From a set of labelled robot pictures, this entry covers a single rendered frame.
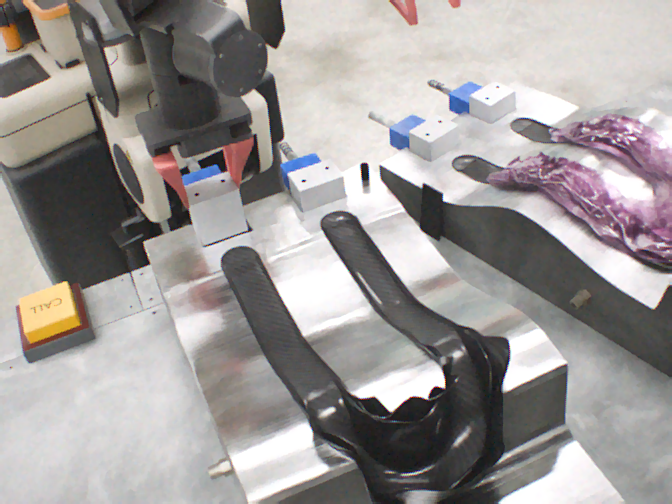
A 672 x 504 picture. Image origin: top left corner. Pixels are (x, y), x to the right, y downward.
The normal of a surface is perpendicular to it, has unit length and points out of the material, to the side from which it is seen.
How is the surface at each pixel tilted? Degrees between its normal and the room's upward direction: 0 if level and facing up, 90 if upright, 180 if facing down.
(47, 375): 0
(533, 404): 84
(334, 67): 0
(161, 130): 1
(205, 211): 90
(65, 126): 90
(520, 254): 90
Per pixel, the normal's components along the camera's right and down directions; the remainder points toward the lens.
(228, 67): 0.70, 0.41
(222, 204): 0.40, 0.58
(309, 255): -0.10, -0.72
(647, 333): -0.75, 0.50
